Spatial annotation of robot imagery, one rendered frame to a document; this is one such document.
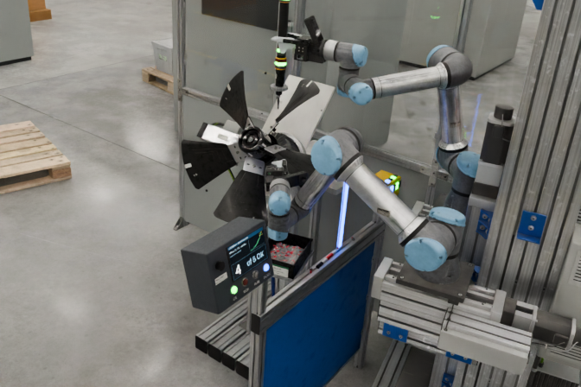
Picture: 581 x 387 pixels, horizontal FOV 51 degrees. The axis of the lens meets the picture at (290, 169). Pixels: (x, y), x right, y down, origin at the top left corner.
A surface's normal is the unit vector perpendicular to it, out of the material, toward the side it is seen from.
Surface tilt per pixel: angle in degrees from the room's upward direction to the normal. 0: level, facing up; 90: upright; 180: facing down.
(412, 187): 90
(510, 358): 90
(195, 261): 90
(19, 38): 90
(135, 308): 0
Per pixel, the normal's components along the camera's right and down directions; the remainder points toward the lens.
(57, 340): 0.06, -0.90
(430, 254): -0.44, 0.42
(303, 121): -0.41, -0.34
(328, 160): -0.62, 0.23
